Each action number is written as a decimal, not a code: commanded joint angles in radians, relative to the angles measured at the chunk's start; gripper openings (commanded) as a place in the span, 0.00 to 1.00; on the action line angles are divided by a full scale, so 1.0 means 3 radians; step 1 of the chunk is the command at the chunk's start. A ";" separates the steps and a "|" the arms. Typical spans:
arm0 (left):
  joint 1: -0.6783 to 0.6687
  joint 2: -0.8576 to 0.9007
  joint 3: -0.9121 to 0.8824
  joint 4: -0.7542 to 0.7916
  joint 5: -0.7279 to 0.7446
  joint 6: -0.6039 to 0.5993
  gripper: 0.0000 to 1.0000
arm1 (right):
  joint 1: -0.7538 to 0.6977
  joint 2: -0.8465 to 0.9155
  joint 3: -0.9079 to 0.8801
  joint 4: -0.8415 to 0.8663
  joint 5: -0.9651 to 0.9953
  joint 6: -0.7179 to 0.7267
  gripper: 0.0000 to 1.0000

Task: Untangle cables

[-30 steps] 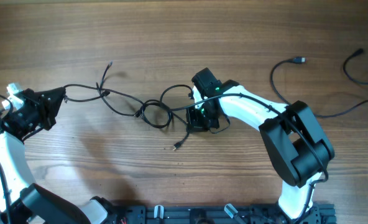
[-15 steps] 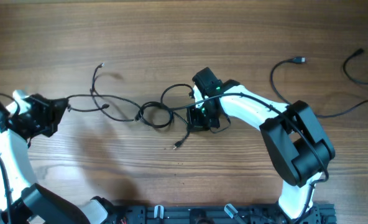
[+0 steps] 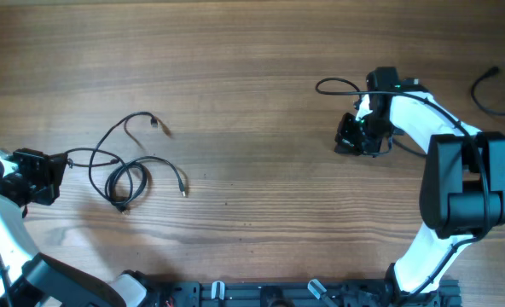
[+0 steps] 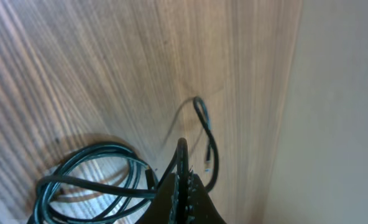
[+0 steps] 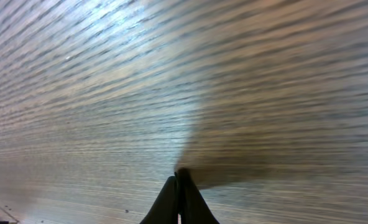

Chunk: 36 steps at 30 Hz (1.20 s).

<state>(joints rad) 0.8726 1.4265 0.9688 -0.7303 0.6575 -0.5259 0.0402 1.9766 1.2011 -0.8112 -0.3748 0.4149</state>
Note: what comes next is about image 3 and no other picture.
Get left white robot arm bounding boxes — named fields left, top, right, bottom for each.
left=0, top=148, right=148, bottom=307

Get thin black cable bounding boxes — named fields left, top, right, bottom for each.
left=64, top=111, right=160, bottom=200

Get white gripper handle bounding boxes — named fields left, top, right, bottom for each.
left=356, top=95, right=372, bottom=121
left=0, top=149, right=17, bottom=177

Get right white gripper handle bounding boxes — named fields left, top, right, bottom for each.
left=356, top=95, right=372, bottom=121

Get black cable with plug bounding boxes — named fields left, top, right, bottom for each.
left=391, top=66, right=505, bottom=158

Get left white gripper handle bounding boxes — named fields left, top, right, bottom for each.
left=0, top=149, right=17, bottom=177

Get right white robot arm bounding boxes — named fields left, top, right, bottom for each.
left=334, top=81, right=505, bottom=304

